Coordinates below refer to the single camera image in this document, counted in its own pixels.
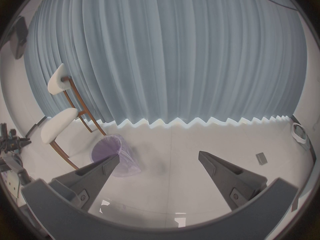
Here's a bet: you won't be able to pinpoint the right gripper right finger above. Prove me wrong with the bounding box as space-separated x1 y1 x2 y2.
198 151 268 211

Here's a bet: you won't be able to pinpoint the wooden chair white cushions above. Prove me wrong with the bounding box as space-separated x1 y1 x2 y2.
41 63 107 170

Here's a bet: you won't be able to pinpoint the purple plastic bag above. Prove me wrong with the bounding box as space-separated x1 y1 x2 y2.
90 133 142 178

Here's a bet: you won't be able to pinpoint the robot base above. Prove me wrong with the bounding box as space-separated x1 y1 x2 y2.
2 170 25 209

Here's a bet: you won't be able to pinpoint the white trash bin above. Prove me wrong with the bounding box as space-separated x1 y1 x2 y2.
90 134 137 178

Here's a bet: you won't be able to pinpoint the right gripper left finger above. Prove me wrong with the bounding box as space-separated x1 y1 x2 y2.
50 153 120 211

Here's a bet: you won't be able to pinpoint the pale blue curtain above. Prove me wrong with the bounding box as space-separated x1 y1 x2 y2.
24 0 308 132

